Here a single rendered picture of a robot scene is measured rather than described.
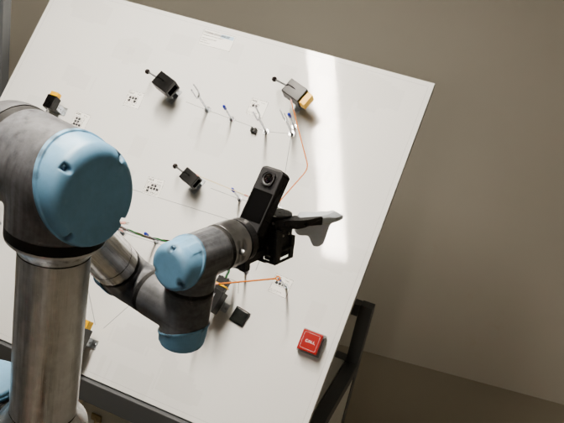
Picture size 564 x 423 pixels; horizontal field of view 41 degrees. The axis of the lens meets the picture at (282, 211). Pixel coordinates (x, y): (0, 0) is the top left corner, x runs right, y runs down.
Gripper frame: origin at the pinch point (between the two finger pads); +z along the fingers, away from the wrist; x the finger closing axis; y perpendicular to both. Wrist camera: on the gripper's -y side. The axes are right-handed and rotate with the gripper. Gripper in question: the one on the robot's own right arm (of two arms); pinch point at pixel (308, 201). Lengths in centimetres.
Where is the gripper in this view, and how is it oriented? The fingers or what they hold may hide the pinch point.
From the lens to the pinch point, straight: 135.7
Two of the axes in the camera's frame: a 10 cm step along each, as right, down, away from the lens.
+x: 8.0, 2.5, -5.4
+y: -0.7, 9.4, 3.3
